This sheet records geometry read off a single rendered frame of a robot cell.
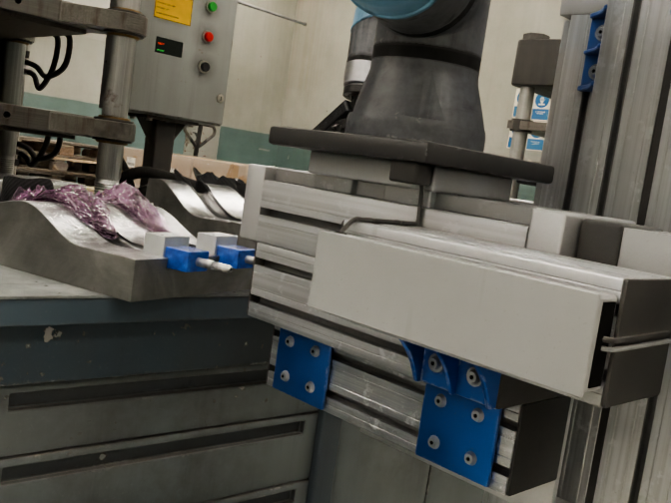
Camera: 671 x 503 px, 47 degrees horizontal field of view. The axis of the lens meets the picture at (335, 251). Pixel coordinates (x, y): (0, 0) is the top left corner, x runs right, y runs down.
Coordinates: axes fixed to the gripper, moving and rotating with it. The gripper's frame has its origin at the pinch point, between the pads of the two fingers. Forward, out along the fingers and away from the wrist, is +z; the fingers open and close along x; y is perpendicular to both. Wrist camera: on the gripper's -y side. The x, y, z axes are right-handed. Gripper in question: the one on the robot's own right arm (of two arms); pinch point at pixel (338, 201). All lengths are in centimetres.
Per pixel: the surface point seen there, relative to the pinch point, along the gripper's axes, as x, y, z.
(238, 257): -27.2, 10.2, 14.2
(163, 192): -17.8, -29.0, 1.8
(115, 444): -34, -2, 43
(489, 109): 570, -396, -228
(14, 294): -56, 6, 24
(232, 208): -6.6, -22.2, 2.5
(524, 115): 338, -194, -134
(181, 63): 11, -80, -40
